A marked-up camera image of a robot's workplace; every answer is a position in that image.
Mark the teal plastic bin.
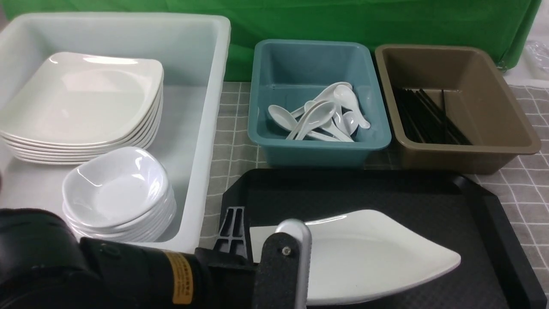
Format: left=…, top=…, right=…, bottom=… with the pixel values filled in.
left=247, top=39, right=392, bottom=169

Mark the black chopsticks bundle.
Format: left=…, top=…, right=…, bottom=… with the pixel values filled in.
left=393, top=88, right=473, bottom=146

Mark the grey checkered tablecloth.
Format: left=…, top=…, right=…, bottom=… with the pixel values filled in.
left=199, top=82, right=549, bottom=293

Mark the top stacked white square plate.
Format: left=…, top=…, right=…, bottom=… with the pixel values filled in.
left=1, top=51, right=164, bottom=146

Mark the top stacked white small bowl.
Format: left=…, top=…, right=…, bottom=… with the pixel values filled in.
left=61, top=146, right=172, bottom=228

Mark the stack of white small bowls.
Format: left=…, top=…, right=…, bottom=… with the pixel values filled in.
left=65, top=188, right=177, bottom=242

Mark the stack of white square plates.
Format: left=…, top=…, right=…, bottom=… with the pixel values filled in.
left=1, top=85, right=163, bottom=166

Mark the black serving tray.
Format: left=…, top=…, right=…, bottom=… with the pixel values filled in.
left=218, top=169, right=548, bottom=309

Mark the large white plastic tub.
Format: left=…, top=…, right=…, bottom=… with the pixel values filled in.
left=0, top=12, right=231, bottom=254

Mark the white spoon in bin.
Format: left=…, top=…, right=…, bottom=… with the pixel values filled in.
left=333, top=85, right=371, bottom=129
left=286, top=101, right=336, bottom=140
left=267, top=104, right=339, bottom=142
left=343, top=111, right=359, bottom=136

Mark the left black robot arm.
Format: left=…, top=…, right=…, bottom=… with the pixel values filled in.
left=0, top=209, right=257, bottom=309

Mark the large white square rice plate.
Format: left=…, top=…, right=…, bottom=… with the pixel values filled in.
left=249, top=209, right=462, bottom=306

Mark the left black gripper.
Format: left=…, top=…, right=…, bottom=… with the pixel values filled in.
left=195, top=207, right=312, bottom=309

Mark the green backdrop cloth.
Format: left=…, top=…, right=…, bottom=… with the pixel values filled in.
left=1, top=0, right=541, bottom=82

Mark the brown plastic bin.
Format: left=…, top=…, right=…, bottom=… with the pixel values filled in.
left=375, top=45, right=541, bottom=174

